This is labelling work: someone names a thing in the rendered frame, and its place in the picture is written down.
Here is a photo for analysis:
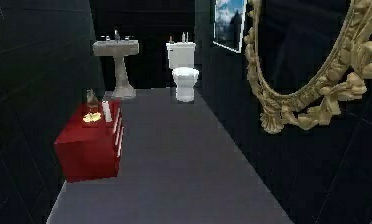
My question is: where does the white toilet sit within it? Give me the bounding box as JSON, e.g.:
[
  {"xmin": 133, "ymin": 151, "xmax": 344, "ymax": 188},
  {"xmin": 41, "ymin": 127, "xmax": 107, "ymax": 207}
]
[{"xmin": 165, "ymin": 41, "xmax": 200, "ymax": 103}]

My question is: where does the white upright box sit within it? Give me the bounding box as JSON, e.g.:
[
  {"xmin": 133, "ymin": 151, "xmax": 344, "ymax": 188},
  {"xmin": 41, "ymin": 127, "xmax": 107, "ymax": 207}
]
[{"xmin": 101, "ymin": 100, "xmax": 113, "ymax": 123}]

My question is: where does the yellow round dish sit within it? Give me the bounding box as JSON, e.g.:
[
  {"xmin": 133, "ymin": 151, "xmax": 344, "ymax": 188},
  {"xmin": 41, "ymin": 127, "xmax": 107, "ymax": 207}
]
[{"xmin": 82, "ymin": 112, "xmax": 103, "ymax": 124}]

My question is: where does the framed sky picture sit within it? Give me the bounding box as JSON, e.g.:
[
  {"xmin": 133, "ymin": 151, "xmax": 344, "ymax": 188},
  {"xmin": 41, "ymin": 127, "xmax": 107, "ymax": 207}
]
[{"xmin": 212, "ymin": 0, "xmax": 248, "ymax": 54}]

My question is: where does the red chest of drawers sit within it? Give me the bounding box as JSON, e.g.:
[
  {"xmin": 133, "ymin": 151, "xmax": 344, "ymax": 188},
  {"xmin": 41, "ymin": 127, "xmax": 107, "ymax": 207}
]
[{"xmin": 53, "ymin": 99, "xmax": 125, "ymax": 184}]

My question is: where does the gold ornate framed mirror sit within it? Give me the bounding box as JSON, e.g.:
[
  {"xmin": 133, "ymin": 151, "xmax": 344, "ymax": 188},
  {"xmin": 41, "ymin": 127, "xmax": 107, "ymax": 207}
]
[{"xmin": 243, "ymin": 0, "xmax": 372, "ymax": 135}]

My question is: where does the grey pedestal sink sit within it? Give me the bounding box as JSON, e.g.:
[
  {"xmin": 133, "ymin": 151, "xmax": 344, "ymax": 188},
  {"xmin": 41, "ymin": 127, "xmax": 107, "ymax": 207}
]
[{"xmin": 92, "ymin": 39, "xmax": 140, "ymax": 100}]

